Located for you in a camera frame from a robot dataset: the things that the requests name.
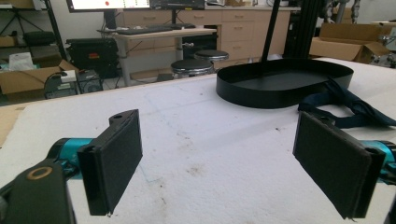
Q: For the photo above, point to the light wooden drawer cabinet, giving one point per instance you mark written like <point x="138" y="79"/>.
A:
<point x="246" y="31"/>

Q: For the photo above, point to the black keyboard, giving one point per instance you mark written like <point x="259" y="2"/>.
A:
<point x="141" y="30"/>

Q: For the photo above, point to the black bag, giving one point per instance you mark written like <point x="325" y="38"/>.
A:
<point x="39" y="38"/>

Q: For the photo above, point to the white plastic bag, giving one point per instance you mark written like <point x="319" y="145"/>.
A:
<point x="21" y="61"/>

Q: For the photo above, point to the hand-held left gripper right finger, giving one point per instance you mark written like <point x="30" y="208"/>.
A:
<point x="333" y="161"/>

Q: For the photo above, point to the round black stool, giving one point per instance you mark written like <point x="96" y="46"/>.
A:
<point x="191" y="67"/>
<point x="211" y="55"/>

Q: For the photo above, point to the black metal shelf rack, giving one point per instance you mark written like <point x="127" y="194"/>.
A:
<point x="49" y="21"/>

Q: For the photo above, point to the light wooden desk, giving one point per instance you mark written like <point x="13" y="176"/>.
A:
<point x="162" y="34"/>

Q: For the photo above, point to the dark computer monitor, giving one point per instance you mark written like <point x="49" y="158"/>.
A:
<point x="177" y="3"/>

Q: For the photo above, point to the silver metal device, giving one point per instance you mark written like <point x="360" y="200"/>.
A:
<point x="386" y="53"/>

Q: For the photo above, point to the black slanted stand pole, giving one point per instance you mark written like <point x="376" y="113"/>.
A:
<point x="271" y="28"/>

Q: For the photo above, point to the open cardboard box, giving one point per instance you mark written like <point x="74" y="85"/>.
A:
<point x="25" y="79"/>
<point x="345" y="42"/>

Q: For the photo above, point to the black metal frame column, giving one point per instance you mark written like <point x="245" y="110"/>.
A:
<point x="303" y="28"/>

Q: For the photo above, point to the brown cardboard sheet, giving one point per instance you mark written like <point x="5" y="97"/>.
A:
<point x="9" y="121"/>

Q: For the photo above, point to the grey computer power unit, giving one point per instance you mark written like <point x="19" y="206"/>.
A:
<point x="74" y="84"/>

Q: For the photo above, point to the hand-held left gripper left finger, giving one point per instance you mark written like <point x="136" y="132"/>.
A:
<point x="115" y="161"/>

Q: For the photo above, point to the lit computer monitor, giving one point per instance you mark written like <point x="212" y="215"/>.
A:
<point x="109" y="4"/>

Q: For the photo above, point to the black oval metal tray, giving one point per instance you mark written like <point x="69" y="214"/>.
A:
<point x="267" y="93"/>

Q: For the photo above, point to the black equipment case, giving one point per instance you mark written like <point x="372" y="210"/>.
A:
<point x="91" y="56"/>

